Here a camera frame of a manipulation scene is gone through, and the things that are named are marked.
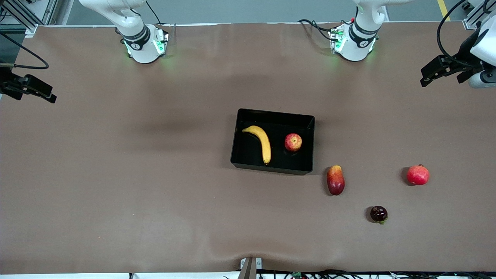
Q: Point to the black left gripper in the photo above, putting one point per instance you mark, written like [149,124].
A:
[463,54]

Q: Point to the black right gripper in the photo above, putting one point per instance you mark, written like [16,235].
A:
[7,84]

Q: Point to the small red yellow apple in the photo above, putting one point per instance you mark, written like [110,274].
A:
[293,142]

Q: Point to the yellow banana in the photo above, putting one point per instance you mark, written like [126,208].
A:
[263,141]

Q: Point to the black plastic tray box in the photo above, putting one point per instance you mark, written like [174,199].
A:
[248,155]

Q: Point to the red pomegranate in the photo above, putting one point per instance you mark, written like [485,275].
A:
[418,175]

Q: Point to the red yellow mango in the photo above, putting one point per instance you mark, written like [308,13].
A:
[335,182]

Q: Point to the dark purple mangosteen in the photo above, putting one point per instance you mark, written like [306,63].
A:
[378,214]

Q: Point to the brown table mat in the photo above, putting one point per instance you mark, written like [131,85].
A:
[155,193]

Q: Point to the metal camera bracket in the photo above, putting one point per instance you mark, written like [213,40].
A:
[250,269]

